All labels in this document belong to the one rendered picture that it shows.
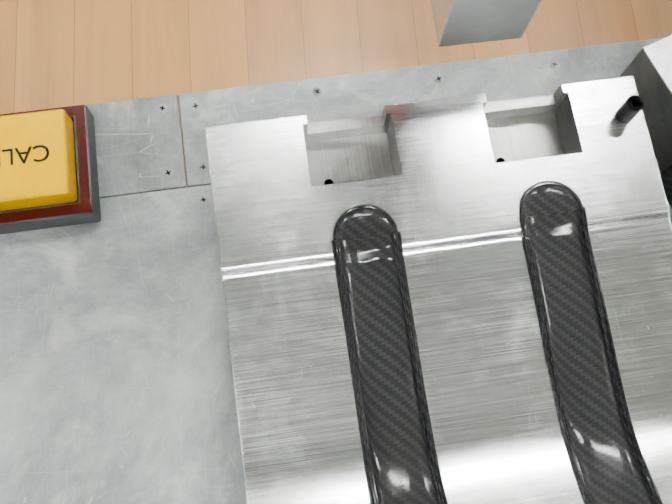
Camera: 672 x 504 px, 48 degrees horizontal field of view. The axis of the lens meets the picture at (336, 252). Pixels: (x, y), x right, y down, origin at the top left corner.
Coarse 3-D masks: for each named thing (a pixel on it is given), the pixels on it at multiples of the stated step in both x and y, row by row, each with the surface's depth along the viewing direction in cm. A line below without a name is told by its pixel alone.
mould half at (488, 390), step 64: (256, 128) 44; (448, 128) 44; (640, 128) 45; (256, 192) 43; (320, 192) 43; (384, 192) 43; (448, 192) 43; (512, 192) 43; (576, 192) 44; (640, 192) 44; (256, 256) 42; (320, 256) 42; (448, 256) 43; (512, 256) 43; (640, 256) 43; (256, 320) 41; (320, 320) 42; (448, 320) 42; (512, 320) 42; (640, 320) 42; (256, 384) 41; (320, 384) 41; (448, 384) 41; (512, 384) 41; (640, 384) 41; (256, 448) 40; (320, 448) 40; (448, 448) 40; (512, 448) 40; (640, 448) 40
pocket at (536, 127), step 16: (544, 96) 47; (560, 96) 46; (496, 112) 46; (512, 112) 47; (528, 112) 47; (544, 112) 48; (560, 112) 47; (496, 128) 47; (512, 128) 47; (528, 128) 47; (544, 128) 47; (560, 128) 47; (576, 128) 45; (496, 144) 47; (512, 144) 47; (528, 144) 47; (544, 144) 47; (560, 144) 47; (576, 144) 45; (496, 160) 47; (512, 160) 47
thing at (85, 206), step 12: (60, 108) 51; (72, 108) 51; (84, 108) 51; (84, 120) 51; (84, 132) 51; (84, 144) 51; (84, 156) 50; (84, 168) 50; (84, 180) 50; (84, 192) 50; (72, 204) 50; (84, 204) 50; (0, 216) 49; (12, 216) 49; (24, 216) 49; (36, 216) 49; (48, 216) 49
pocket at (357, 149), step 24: (360, 120) 46; (384, 120) 45; (312, 144) 47; (336, 144) 47; (360, 144) 47; (384, 144) 47; (312, 168) 46; (336, 168) 46; (360, 168) 46; (384, 168) 46
